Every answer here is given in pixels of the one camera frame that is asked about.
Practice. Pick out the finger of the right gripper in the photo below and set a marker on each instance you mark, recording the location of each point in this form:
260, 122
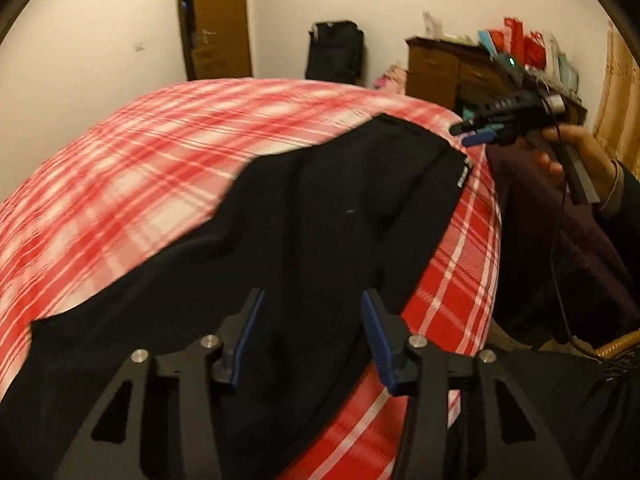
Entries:
467, 126
480, 138

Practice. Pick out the black pants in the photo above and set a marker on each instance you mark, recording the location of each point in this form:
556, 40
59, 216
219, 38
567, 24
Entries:
313, 229

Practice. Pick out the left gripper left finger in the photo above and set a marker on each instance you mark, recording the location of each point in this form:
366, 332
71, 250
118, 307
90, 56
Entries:
234, 333

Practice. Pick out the beige floral curtain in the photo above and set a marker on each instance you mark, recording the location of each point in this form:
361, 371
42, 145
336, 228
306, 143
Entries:
617, 124

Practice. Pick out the red gift bags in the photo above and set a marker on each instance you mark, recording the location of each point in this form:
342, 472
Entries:
528, 48

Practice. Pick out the person's dark sleeve forearm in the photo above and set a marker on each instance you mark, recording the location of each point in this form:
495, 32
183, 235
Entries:
559, 275

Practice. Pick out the dark wooden dresser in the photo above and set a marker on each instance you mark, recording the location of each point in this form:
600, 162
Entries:
459, 78

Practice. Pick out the red plaid bed cover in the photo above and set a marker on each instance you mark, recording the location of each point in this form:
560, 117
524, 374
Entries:
158, 167

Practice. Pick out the black suitcase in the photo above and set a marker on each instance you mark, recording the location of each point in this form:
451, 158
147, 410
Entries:
335, 52

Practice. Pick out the brown wooden door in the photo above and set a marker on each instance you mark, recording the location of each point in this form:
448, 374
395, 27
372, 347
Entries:
216, 42

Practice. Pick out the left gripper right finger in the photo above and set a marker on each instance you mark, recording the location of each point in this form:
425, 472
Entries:
388, 336

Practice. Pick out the person's right hand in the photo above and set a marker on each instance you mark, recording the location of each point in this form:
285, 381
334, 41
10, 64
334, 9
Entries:
601, 169

